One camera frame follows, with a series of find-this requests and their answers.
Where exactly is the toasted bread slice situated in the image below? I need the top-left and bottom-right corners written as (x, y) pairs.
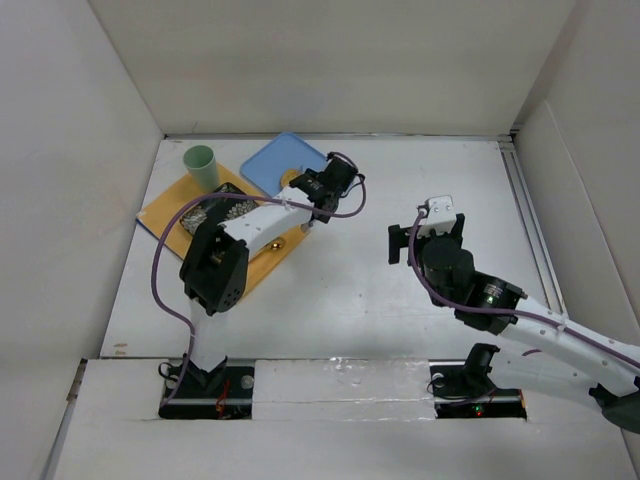
top-left (280, 169), bottom-right (301, 188)

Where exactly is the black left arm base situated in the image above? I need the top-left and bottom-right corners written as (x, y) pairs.
top-left (158, 360), bottom-right (255, 420)

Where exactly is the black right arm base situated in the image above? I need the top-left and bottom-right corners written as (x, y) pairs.
top-left (426, 343), bottom-right (527, 420)

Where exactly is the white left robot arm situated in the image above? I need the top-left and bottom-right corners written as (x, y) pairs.
top-left (179, 153), bottom-right (364, 389)

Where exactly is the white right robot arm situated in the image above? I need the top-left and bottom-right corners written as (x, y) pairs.
top-left (388, 210), bottom-right (639, 433)

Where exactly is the blue plastic tray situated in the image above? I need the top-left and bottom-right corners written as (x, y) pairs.
top-left (240, 132), bottom-right (326, 196)

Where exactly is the gold spoon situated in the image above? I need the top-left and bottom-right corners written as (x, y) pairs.
top-left (251, 237), bottom-right (286, 262)

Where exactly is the black floral square plate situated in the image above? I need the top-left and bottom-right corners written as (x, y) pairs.
top-left (179, 198), bottom-right (259, 236)

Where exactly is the green plastic cup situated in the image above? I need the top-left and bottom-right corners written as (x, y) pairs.
top-left (183, 145), bottom-right (220, 193)

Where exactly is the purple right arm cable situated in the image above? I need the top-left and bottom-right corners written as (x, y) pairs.
top-left (405, 208), bottom-right (640, 374)

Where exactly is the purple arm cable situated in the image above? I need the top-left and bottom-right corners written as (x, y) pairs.
top-left (405, 208), bottom-right (640, 374)
top-left (151, 151), bottom-right (369, 407)

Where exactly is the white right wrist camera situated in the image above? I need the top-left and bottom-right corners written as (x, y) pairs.
top-left (418, 195), bottom-right (457, 237)

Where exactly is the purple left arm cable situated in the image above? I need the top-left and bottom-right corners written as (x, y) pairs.
top-left (151, 151), bottom-right (369, 407)

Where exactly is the aluminium frame rail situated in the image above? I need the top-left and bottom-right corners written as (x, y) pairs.
top-left (498, 135), bottom-right (567, 314)

